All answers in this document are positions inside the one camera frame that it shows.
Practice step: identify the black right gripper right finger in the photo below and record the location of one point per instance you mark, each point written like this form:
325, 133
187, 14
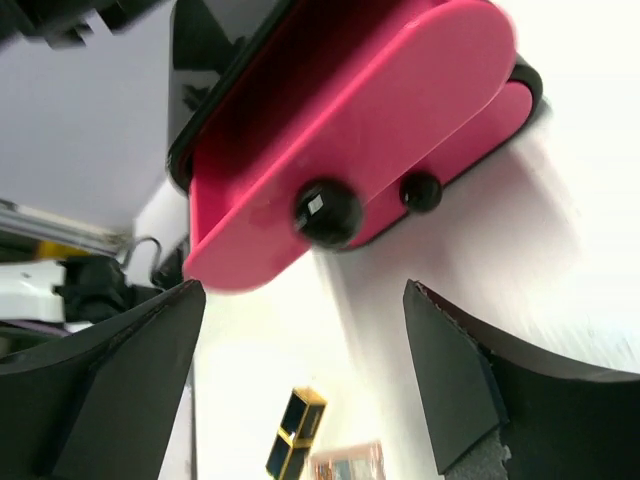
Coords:
499, 407

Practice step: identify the colourful glitter eyeshadow palette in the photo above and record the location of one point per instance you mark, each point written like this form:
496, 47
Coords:
359, 462

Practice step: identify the black gold lipstick tube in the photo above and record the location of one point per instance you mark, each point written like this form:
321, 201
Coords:
296, 434

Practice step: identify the pink black makeup drawer organizer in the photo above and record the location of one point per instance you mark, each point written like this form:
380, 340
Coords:
322, 124

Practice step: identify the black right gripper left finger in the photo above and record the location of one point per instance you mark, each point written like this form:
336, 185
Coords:
101, 403

